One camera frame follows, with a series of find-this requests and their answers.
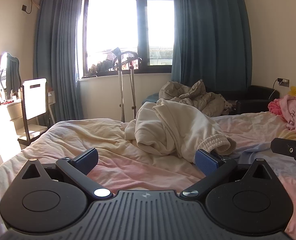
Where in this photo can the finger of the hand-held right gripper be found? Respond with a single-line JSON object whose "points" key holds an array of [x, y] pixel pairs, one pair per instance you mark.
{"points": [[285, 148]]}

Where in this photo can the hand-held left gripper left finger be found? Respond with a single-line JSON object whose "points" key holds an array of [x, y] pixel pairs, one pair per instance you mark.
{"points": [[86, 158]]}

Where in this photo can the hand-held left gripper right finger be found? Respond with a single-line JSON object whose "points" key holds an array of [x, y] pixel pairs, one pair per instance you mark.
{"points": [[206, 162]]}

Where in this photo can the cream fleece jacket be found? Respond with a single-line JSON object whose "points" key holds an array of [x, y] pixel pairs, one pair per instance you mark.
{"points": [[168, 125]]}

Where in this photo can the pastel bed sheet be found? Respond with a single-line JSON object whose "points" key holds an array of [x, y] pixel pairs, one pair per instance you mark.
{"points": [[87, 135]]}

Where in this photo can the pink fleece blanket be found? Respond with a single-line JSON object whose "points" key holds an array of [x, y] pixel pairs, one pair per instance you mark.
{"points": [[293, 110]]}

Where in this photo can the yellow plush toy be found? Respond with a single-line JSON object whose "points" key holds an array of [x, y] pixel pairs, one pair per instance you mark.
{"points": [[295, 91]]}

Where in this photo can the black sofa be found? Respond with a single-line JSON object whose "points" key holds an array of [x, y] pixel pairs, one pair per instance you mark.
{"points": [[253, 97]]}

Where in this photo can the beige quilt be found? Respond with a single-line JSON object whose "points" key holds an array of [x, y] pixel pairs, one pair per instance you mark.
{"points": [[200, 97]]}

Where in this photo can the crutches by window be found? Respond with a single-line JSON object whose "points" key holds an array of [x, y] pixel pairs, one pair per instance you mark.
{"points": [[120, 92]]}

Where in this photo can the white chair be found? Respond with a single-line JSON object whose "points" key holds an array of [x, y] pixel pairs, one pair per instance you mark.
{"points": [[35, 97]]}

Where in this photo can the teal cushion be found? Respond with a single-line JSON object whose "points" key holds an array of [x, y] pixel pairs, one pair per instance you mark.
{"points": [[153, 98]]}

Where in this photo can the white vanity table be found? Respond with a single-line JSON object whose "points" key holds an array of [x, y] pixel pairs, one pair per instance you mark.
{"points": [[12, 110]]}

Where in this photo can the blue curtain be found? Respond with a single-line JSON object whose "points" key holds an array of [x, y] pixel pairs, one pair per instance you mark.
{"points": [[55, 55], [208, 42]]}

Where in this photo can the wavy edged mirror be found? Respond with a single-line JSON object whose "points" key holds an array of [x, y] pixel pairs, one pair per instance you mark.
{"points": [[8, 72]]}

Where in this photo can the dark framed window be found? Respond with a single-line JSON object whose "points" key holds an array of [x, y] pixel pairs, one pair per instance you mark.
{"points": [[110, 30]]}

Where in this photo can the wall outlet with charger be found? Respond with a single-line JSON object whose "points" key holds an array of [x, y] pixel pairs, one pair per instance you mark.
{"points": [[283, 82]]}

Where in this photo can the black wall socket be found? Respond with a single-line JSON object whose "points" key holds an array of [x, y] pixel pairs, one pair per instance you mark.
{"points": [[25, 8]]}

